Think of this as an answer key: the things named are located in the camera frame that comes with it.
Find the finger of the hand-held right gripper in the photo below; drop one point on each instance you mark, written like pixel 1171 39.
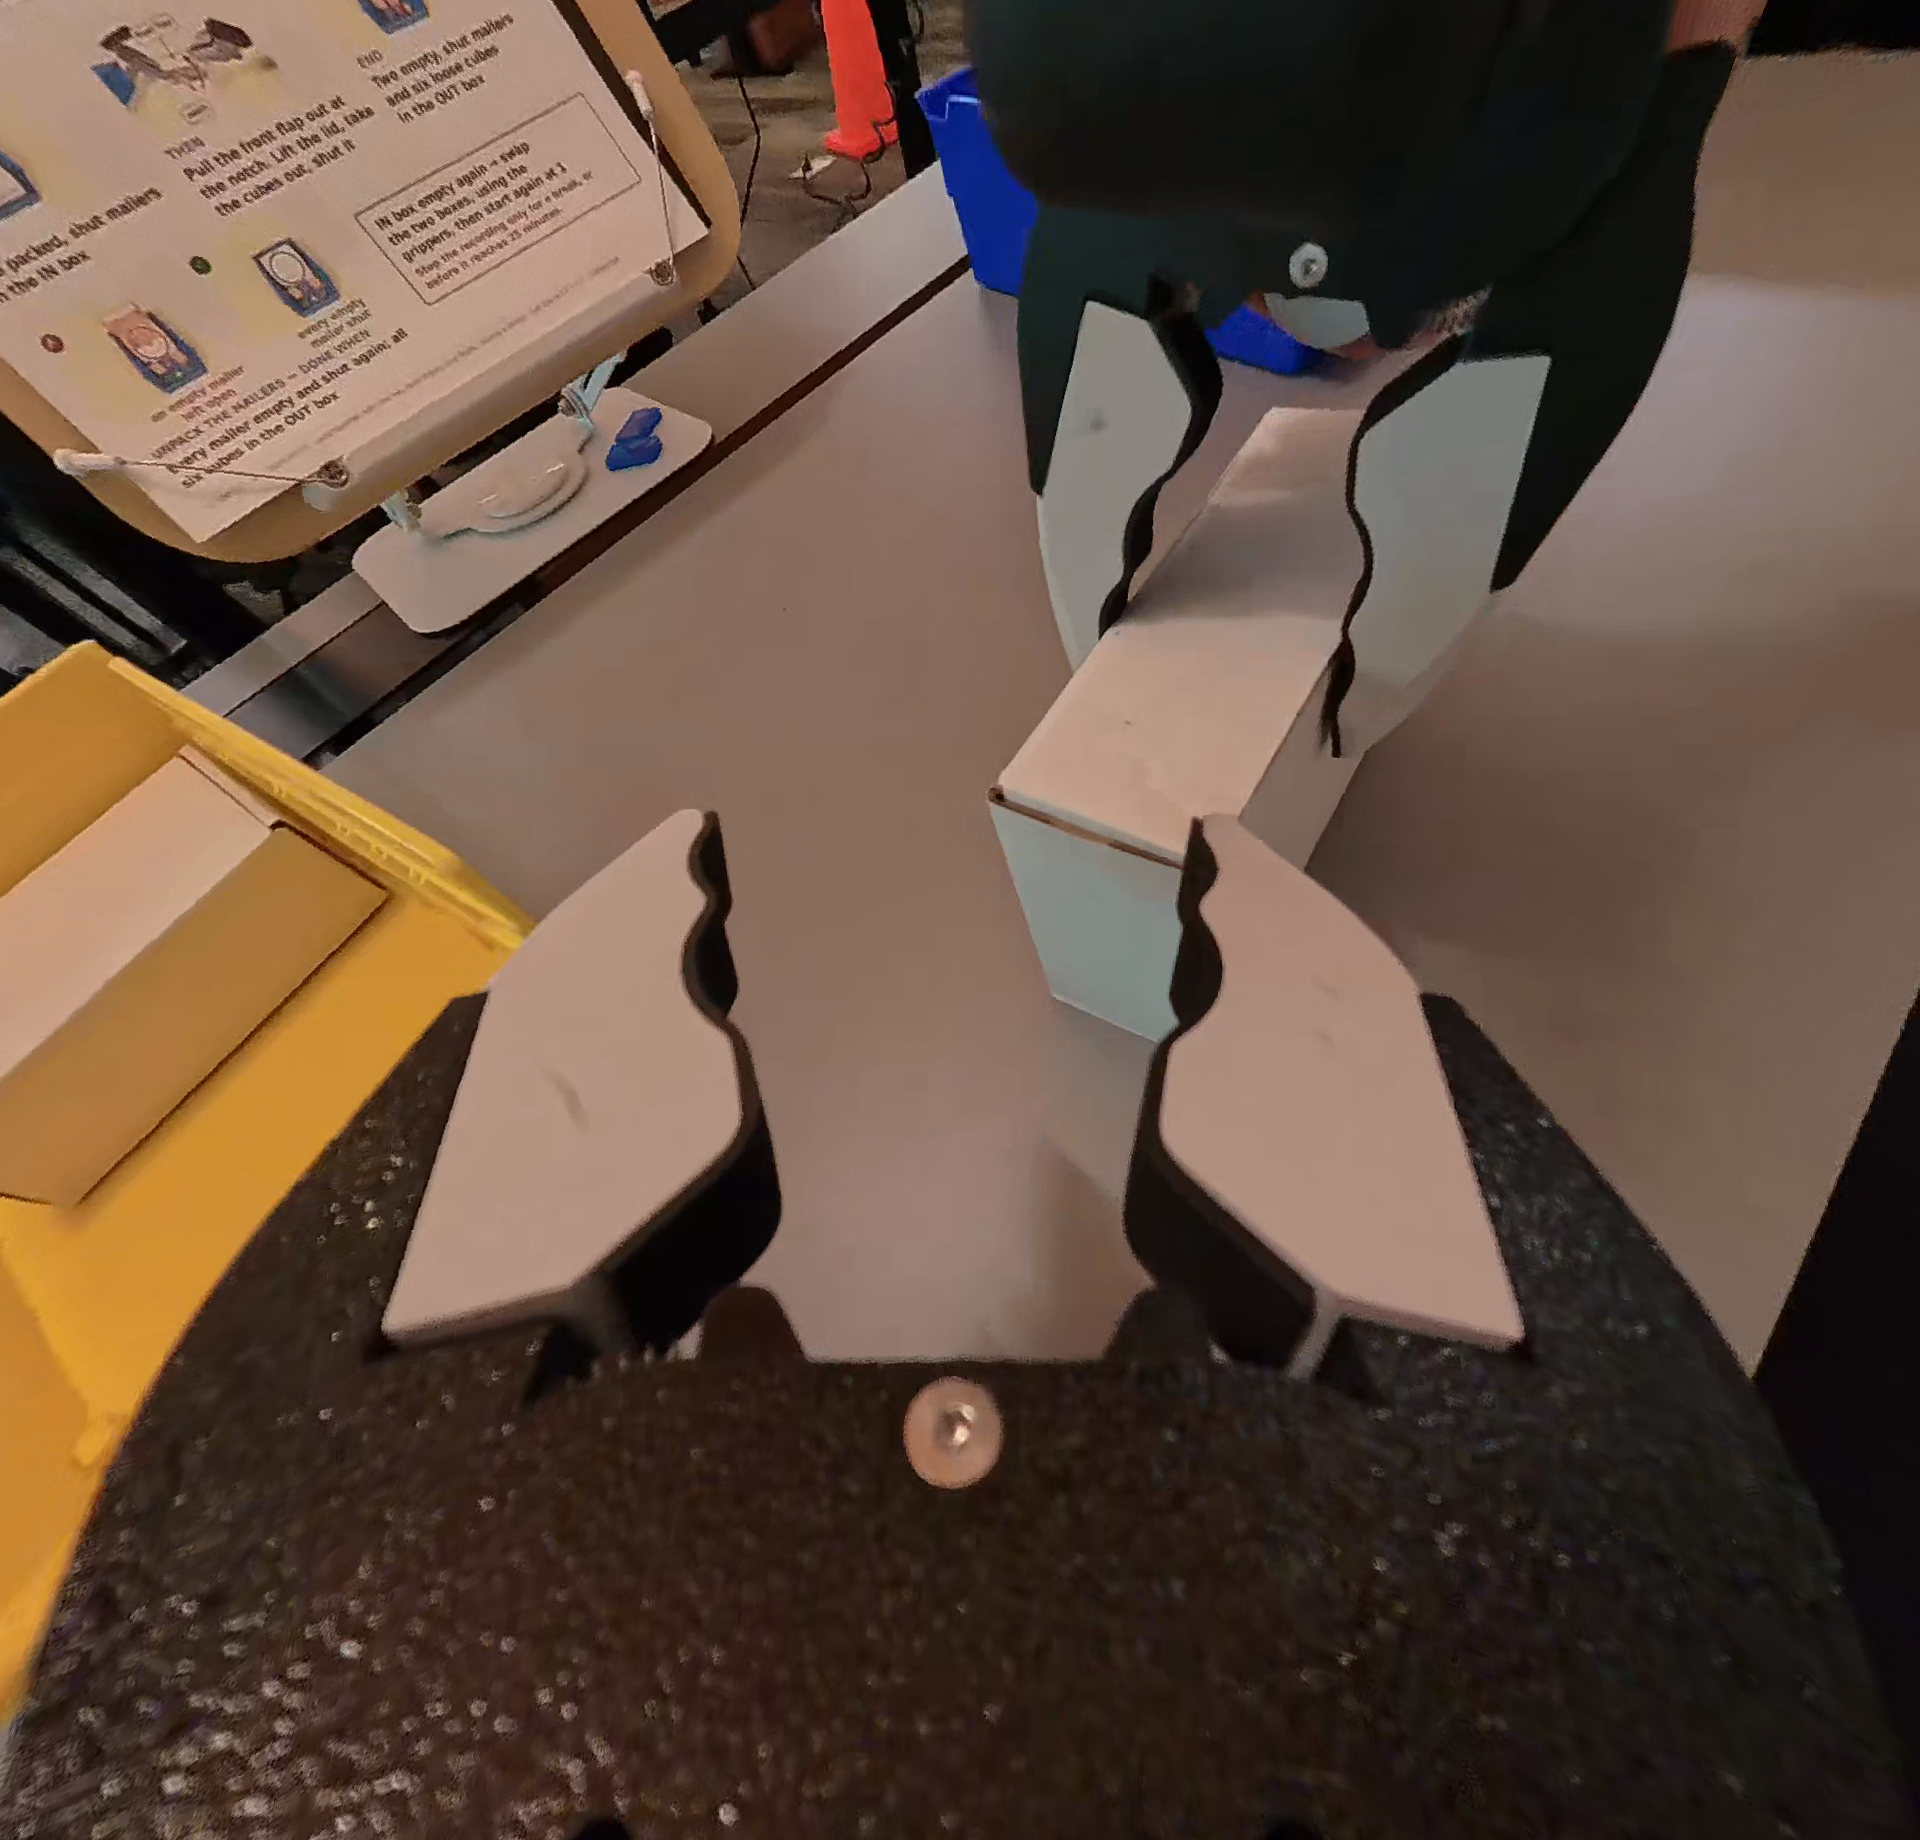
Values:
pixel 1447 522
pixel 1111 446

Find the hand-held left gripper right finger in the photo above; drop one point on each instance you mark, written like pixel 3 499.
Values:
pixel 1321 1121

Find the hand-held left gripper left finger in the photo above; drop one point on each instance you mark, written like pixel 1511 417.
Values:
pixel 586 1107

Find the white cardboard mailer box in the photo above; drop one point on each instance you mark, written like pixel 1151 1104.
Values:
pixel 1201 702
pixel 135 911

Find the blue plastic bin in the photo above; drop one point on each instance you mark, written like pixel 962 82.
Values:
pixel 981 191

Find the yellow plastic bin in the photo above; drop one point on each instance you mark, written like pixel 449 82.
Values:
pixel 301 1242

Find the orange traffic cone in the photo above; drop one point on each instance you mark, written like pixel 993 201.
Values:
pixel 857 72

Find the small blue plastic piece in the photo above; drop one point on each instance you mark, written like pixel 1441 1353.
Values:
pixel 631 453
pixel 640 424

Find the wooden display board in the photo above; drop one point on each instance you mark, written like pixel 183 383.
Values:
pixel 711 176

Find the printed instruction sheet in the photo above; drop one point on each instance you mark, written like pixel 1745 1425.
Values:
pixel 301 191

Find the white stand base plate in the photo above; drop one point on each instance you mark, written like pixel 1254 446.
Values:
pixel 451 582

